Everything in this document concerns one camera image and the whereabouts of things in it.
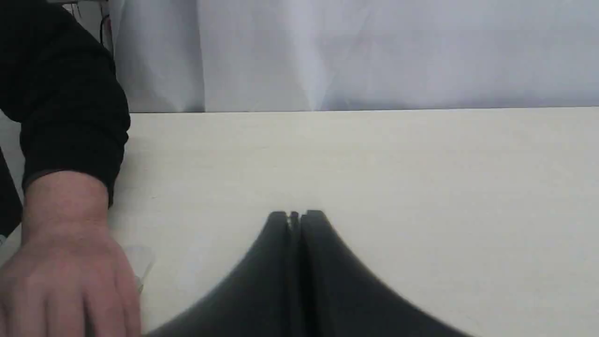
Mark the person's bare hand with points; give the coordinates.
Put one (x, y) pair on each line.
(69, 280)

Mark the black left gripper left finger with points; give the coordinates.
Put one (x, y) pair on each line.
(252, 301)

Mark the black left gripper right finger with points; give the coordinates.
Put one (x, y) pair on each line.
(341, 297)

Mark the black-sleeved forearm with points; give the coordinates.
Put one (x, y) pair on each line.
(60, 84)

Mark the white backdrop curtain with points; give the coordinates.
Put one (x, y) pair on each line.
(294, 55)

